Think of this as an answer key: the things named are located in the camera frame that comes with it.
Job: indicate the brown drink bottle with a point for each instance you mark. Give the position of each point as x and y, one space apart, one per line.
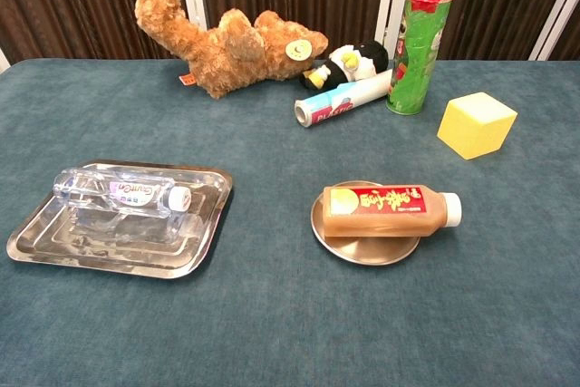
385 220

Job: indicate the brown teddy bear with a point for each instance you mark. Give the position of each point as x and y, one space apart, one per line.
226 56

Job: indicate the green chips can red lid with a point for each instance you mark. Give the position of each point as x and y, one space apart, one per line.
414 65

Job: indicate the black white penguin plush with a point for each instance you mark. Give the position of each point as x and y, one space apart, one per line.
362 58

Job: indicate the white blue tube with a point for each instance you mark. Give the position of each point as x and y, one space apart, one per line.
335 105

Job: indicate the rectangular steel tray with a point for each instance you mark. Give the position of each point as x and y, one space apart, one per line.
113 261

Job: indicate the yellow foam cube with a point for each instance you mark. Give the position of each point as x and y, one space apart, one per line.
476 128

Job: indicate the clear plastic water bottle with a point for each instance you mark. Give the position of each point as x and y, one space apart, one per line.
113 190

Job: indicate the round metal plate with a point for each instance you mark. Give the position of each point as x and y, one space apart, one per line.
371 251

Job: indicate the blue felt table cover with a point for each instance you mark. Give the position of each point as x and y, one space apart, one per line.
272 314

